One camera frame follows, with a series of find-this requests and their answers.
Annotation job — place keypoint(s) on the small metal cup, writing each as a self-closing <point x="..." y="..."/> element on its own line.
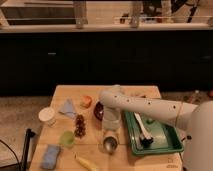
<point x="110" y="144"/>

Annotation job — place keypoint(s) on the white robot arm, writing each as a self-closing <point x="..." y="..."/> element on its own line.
<point x="195" y="120"/>

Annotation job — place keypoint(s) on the orange fruit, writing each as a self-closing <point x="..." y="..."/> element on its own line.
<point x="86" y="101"/>

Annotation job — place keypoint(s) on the dark red bowl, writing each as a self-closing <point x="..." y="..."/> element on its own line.
<point x="98" y="111"/>

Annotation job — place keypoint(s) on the light blue cloth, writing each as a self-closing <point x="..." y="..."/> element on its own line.
<point x="68" y="109"/>

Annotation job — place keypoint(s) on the bunch of dark grapes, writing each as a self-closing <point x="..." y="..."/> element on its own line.
<point x="80" y="127"/>

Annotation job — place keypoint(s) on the green cucumber piece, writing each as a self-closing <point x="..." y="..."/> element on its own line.
<point x="150" y="121"/>

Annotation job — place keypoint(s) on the white paper cup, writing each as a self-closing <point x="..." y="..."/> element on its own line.
<point x="47" y="116"/>

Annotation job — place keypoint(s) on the green plastic cup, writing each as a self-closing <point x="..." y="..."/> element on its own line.
<point x="67" y="139"/>

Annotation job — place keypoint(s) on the green plastic tray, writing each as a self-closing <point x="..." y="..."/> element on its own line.
<point x="165" y="137"/>

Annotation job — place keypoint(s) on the yellow banana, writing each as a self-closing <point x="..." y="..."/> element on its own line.
<point x="90" y="166"/>

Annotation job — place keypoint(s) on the black clamp stand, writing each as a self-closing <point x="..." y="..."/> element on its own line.
<point x="28" y="136"/>

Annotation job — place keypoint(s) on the blue sponge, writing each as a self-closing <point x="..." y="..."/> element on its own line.
<point x="50" y="156"/>

